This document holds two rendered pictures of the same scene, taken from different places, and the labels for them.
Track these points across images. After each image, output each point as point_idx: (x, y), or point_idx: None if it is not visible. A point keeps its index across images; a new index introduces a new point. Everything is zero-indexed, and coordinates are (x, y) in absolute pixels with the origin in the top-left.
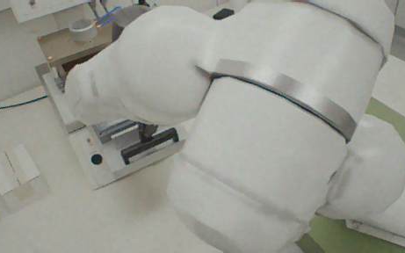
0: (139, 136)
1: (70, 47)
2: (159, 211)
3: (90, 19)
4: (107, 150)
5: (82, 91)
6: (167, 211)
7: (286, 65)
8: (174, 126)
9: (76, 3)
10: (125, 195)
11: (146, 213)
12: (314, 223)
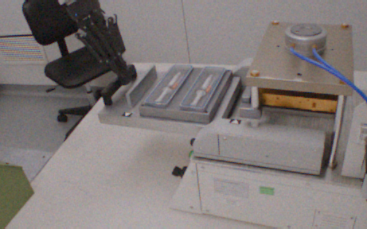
0: (129, 73)
1: (283, 34)
2: (137, 148)
3: (310, 36)
4: (160, 74)
5: None
6: (130, 151)
7: None
8: (122, 110)
9: None
10: (179, 140)
11: (146, 141)
12: None
